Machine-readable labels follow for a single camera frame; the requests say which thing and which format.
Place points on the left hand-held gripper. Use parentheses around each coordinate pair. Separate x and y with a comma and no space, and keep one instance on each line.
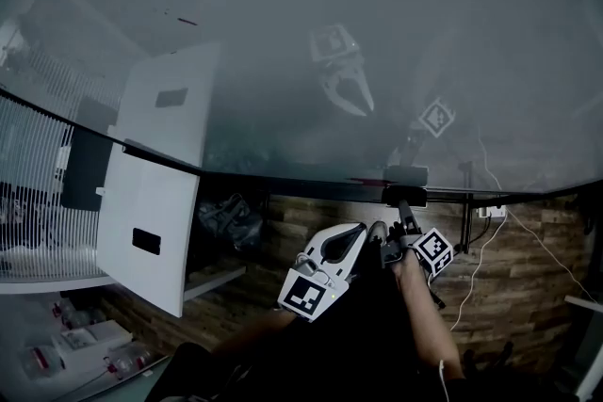
(304,294)

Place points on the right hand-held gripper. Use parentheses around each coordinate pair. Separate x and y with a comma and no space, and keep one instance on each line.
(431,249)

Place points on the black and white whiteboard eraser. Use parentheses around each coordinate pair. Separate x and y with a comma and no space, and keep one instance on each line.
(405,196)

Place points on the person's right forearm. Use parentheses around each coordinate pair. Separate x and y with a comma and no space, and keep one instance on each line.
(424,310)

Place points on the person's left forearm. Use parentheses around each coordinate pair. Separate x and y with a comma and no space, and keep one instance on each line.
(254,334)

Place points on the person's white shoe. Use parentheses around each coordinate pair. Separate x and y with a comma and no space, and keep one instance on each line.
(378,233)

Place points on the white power strip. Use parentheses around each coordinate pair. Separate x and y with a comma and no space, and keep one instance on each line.
(492,212)

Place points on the person in black trousers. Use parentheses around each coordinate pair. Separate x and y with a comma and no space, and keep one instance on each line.
(358,343)

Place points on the grey handbag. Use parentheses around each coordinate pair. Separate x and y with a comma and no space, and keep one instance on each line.
(231,221)

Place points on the black office chair base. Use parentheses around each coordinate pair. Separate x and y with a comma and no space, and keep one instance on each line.
(490,358)

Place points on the black phone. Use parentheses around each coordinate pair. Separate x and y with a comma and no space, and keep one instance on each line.
(146,241)

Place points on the white desk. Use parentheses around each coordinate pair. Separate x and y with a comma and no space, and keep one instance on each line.
(146,202)

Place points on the white side table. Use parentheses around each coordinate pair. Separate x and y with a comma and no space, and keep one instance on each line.
(586,302)

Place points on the clear bottle red label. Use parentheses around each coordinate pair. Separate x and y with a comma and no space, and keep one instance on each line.
(40,360)
(127,360)

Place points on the white cardboard box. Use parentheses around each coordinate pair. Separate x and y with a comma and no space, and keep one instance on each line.
(113,332)

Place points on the black desk divider panel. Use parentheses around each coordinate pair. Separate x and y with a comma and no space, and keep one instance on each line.
(85,174)

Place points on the light grey table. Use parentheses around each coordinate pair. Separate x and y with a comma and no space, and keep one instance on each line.
(85,386)

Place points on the striped glass partition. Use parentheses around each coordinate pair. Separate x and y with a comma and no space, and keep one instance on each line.
(33,202)

